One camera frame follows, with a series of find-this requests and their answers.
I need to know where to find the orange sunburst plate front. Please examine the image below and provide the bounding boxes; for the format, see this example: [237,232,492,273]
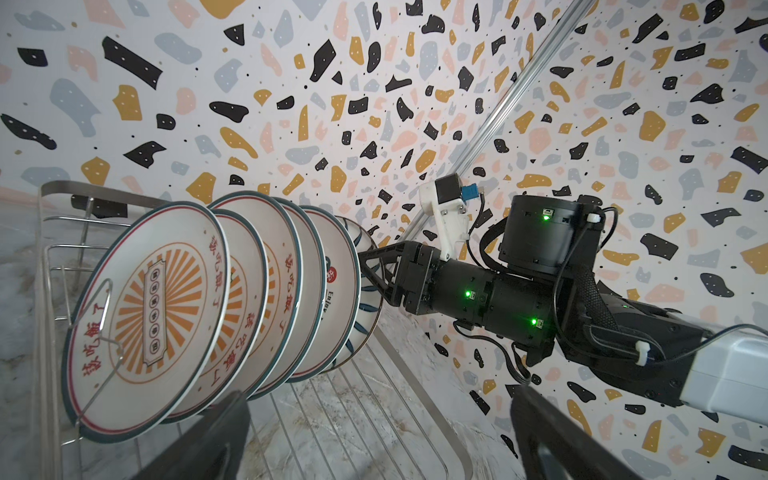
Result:
[61,201,230,443]

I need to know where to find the steel wire dish rack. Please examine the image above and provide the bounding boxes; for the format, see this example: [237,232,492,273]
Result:
[31,180,475,479]

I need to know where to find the orange sunburst plate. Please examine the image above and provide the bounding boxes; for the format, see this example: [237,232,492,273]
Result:
[163,208,269,424]
[210,191,303,399]
[61,201,230,443]

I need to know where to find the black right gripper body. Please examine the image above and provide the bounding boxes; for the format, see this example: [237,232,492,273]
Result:
[392,241,441,315]

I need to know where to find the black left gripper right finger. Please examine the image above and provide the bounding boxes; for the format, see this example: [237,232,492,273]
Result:
[510,385,638,479]

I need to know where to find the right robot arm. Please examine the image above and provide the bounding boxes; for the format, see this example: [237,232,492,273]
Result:
[359,196,767,424]

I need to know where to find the aluminium corner post right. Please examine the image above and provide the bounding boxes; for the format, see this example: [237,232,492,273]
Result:
[367,1,594,242]

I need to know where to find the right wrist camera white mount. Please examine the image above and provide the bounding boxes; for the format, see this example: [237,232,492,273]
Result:
[418,173,483,261]

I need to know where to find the white watermelon pattern plate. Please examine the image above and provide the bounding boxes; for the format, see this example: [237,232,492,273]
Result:
[290,206,361,382]

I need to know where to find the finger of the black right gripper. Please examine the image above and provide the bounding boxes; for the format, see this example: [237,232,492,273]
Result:
[361,263,401,306]
[358,242,404,282]

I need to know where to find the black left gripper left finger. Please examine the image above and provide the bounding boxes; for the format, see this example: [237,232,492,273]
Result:
[134,391,250,479]

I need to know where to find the blue leaf pattern plate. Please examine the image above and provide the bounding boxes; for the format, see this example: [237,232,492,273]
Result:
[325,216,383,372]

